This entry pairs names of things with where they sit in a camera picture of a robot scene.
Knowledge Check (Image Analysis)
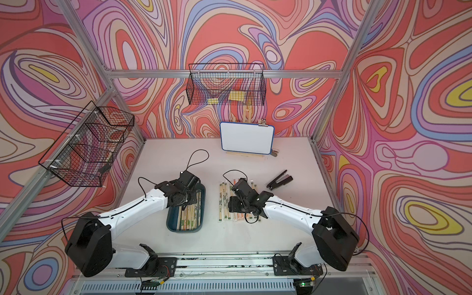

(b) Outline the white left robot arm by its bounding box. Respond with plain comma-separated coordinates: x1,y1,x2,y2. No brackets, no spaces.
65,170,201,277

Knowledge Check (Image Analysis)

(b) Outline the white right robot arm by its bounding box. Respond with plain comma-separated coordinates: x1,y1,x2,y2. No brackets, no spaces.
228,178,360,273

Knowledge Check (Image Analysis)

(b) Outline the teal plastic storage box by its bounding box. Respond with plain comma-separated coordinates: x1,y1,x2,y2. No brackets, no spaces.
166,184,206,234

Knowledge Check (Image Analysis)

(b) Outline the black stapler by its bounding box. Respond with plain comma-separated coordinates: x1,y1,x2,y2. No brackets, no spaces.
266,170,293,191

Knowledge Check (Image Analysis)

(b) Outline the small white whiteboard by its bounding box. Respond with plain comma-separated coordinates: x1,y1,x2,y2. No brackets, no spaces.
219,121,275,156

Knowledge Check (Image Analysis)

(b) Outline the wooden whiteboard stand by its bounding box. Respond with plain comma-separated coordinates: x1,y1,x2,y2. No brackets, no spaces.
226,103,279,159

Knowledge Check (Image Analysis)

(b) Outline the black wire basket left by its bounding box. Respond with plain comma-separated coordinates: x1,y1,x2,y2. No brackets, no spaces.
38,102,135,188

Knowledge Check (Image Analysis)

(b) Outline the black wire basket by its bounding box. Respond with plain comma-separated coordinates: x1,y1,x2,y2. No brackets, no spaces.
38,102,135,188
186,62,267,106

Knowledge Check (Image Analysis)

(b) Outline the black wire basket back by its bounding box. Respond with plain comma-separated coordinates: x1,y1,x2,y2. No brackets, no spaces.
186,62,267,106

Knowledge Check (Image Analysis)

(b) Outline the aluminium frame post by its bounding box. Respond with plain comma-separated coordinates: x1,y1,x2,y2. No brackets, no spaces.
55,0,146,141

